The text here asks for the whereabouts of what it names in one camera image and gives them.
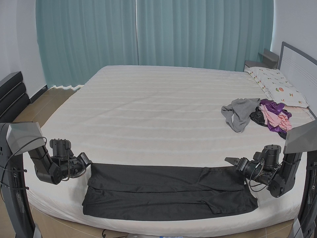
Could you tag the black chest of drawers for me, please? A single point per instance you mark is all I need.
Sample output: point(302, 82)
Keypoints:
point(12, 95)

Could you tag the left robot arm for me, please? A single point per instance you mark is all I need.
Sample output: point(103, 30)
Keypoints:
point(37, 162)

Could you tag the blue-green curtain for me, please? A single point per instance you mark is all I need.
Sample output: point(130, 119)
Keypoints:
point(86, 33)
point(198, 26)

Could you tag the black T-shirt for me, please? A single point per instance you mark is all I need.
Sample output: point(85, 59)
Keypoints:
point(161, 194)

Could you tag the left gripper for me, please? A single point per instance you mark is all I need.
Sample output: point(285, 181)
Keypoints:
point(79, 165)

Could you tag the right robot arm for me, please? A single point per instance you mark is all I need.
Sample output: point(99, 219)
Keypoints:
point(287, 172)

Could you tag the white printed pillow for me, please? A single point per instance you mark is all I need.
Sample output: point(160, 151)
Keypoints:
point(277, 85)

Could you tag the bed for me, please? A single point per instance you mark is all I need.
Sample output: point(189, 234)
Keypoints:
point(161, 95)

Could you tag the grey garment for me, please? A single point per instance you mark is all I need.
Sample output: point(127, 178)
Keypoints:
point(242, 113)

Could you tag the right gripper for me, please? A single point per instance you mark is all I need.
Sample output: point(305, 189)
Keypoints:
point(249, 168)

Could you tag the pile of clothes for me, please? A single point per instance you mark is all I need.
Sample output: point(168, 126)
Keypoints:
point(275, 115)

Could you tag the grey bedside table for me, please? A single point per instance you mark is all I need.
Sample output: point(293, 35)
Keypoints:
point(268, 56)

